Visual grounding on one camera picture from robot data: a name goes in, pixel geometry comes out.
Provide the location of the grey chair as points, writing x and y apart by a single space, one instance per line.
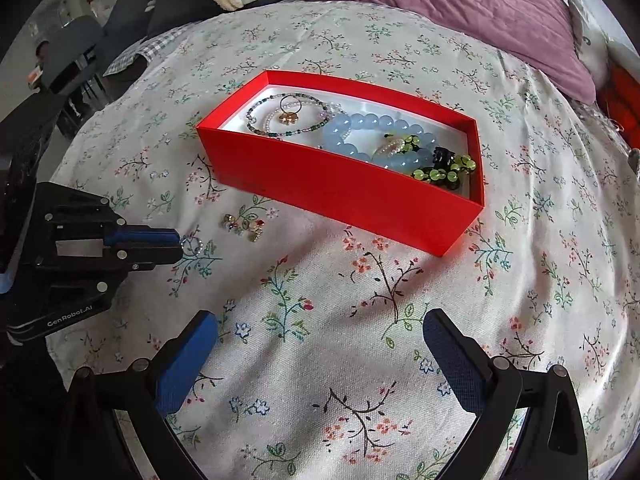
75 55

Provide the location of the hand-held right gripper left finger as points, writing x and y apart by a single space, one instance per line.
185 365

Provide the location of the white quilted cushion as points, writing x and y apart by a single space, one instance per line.
595 35

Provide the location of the colourful gem earring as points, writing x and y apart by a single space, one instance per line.
256 232
232 222

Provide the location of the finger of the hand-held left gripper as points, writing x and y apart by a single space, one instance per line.
150 257
145 236

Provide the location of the floral bedsheet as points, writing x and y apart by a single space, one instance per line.
350 310

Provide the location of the purple pillow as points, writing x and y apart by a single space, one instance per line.
450 15

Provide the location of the grey checked cloth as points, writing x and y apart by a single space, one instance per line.
150 52

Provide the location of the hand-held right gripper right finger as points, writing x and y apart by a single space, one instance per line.
452 365

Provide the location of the orange knotted cushion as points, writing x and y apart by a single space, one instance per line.
622 100

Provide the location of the red cardboard box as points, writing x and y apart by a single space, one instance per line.
350 195

